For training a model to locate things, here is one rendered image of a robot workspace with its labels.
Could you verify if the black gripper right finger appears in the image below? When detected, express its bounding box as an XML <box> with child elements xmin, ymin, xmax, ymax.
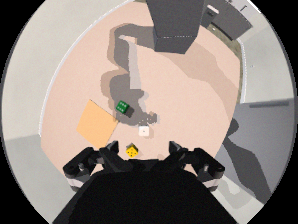
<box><xmin>153</xmin><ymin>141</ymin><xmax>225</xmax><ymax>192</ymax></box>

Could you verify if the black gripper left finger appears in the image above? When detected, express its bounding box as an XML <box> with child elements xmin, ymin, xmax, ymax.
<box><xmin>63</xmin><ymin>140</ymin><xmax>134</xmax><ymax>192</ymax></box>

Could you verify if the orange flat mat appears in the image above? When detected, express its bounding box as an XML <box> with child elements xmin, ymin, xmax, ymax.
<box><xmin>76</xmin><ymin>99</ymin><xmax>119</xmax><ymax>149</ymax></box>

